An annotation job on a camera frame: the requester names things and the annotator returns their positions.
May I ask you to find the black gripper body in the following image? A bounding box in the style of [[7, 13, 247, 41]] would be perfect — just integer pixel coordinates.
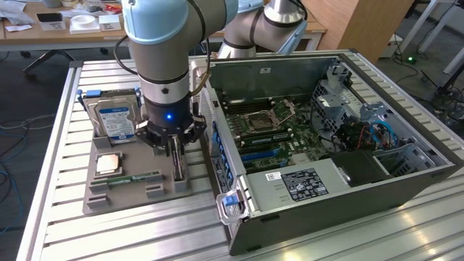
[[144, 99, 196, 134]]

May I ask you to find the black graphics card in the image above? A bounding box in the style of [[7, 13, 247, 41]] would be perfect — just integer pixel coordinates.
[[169, 133, 188, 182]]

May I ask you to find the hard disk with blue rails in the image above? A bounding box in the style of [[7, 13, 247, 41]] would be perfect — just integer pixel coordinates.
[[77, 85, 143, 145]]

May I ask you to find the grey parts rack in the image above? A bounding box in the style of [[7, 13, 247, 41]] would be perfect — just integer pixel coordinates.
[[81, 135, 193, 215]]

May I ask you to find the copper-toned CPU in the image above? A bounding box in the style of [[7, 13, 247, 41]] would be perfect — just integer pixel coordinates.
[[95, 154, 123, 175]]

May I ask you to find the black RAM slot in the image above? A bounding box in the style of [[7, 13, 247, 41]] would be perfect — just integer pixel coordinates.
[[223, 101, 272, 108], [221, 98, 272, 105], [225, 107, 275, 114], [224, 104, 275, 111]]

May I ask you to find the green RAM stick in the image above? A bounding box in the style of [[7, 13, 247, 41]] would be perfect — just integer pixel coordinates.
[[89, 171, 163, 188]]

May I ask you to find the green motherboard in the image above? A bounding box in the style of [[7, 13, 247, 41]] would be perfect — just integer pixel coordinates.
[[217, 92, 340, 175]]

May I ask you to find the grey power supply unit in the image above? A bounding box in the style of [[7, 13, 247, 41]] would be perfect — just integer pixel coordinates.
[[237, 159, 351, 214]]

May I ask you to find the silver chipset heatsink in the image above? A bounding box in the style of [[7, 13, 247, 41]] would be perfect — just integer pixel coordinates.
[[289, 153, 312, 165]]

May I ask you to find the silver drive cage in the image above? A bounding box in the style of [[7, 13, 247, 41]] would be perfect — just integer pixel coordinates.
[[311, 61, 367, 123]]

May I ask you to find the small white box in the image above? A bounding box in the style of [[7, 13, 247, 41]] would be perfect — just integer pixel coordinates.
[[97, 15, 123, 32]]

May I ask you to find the flat white box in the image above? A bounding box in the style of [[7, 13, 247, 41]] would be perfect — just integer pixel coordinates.
[[68, 20, 103, 35]]

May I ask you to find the black chair base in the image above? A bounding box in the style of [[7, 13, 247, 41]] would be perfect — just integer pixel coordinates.
[[20, 48, 109, 80]]

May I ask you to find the wooden desk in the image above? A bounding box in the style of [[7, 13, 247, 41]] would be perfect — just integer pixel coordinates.
[[0, 0, 329, 59]]

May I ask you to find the white tape roll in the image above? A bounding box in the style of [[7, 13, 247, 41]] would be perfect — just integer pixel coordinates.
[[71, 15, 96, 27]]

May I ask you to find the dark small pouch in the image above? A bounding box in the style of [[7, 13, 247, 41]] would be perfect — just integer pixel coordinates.
[[84, 0, 104, 13]]

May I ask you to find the white box with black top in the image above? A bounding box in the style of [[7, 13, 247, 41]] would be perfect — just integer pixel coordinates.
[[36, 12, 67, 31]]

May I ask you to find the open grey PC case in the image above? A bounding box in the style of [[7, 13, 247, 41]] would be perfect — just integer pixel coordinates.
[[189, 48, 464, 257]]

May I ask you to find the white paper card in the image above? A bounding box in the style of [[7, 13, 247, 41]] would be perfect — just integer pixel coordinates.
[[4, 24, 33, 33]]

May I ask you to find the crumpled clear plastic bag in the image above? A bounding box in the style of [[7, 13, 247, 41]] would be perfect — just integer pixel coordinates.
[[0, 0, 36, 25]]

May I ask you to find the wooden cabinet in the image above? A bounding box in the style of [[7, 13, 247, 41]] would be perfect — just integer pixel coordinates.
[[300, 0, 416, 64]]

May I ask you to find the silver disk bay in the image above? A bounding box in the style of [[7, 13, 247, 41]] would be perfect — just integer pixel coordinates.
[[371, 142, 437, 177]]

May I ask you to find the white box with red button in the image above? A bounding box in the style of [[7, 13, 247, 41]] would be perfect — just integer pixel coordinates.
[[384, 33, 404, 59]]

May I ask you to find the black equipment stand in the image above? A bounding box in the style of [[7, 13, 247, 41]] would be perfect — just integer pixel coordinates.
[[420, 69, 464, 123]]

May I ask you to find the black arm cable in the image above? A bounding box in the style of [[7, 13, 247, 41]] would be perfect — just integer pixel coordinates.
[[113, 34, 213, 97]]

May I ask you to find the white floor cable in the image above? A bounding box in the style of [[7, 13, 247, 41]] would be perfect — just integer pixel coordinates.
[[0, 114, 55, 131]]

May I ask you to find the black wire bundle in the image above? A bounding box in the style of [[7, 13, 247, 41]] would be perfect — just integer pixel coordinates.
[[332, 121, 371, 152]]

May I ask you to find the blue floor cable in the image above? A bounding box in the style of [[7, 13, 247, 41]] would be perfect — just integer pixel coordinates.
[[0, 130, 28, 234]]

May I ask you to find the red wire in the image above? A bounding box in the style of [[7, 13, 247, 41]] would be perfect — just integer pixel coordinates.
[[364, 127, 385, 150]]

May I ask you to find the silver metal bracket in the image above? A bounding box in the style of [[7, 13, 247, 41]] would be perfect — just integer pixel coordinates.
[[357, 101, 396, 123]]

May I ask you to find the blue data wire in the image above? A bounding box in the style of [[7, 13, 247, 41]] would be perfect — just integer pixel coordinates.
[[368, 119, 400, 150]]

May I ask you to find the white table frame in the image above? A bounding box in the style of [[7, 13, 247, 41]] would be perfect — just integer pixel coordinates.
[[395, 0, 464, 74]]

